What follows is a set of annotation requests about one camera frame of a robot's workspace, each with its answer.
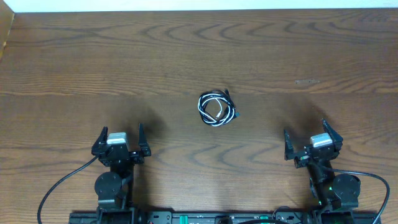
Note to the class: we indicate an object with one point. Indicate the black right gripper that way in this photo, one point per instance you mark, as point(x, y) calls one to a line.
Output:
point(301, 160)

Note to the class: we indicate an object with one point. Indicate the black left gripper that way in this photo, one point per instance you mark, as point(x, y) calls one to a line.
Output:
point(119, 154)

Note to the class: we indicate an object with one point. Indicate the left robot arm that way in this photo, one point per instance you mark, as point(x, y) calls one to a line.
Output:
point(114, 188)

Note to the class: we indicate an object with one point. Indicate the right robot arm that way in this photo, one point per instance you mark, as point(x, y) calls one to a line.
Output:
point(337, 195)

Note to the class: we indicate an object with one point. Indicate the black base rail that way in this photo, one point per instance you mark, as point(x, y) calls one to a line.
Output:
point(186, 218)

